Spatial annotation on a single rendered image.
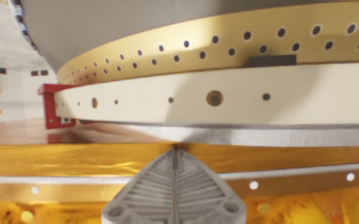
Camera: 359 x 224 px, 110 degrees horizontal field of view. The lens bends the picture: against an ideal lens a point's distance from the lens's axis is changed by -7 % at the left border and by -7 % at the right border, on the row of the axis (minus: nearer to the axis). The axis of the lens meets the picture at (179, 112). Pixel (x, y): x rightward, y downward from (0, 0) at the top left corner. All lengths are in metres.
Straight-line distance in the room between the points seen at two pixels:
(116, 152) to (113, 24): 0.17
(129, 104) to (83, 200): 0.16
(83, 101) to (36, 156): 0.10
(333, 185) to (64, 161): 0.39
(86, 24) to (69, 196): 0.25
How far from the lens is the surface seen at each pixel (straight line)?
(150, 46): 0.19
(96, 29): 0.25
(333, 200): 0.33
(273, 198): 0.26
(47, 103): 0.37
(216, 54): 0.17
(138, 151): 0.20
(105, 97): 0.19
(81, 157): 0.23
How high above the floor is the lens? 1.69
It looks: 4 degrees up
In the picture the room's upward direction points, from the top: 178 degrees clockwise
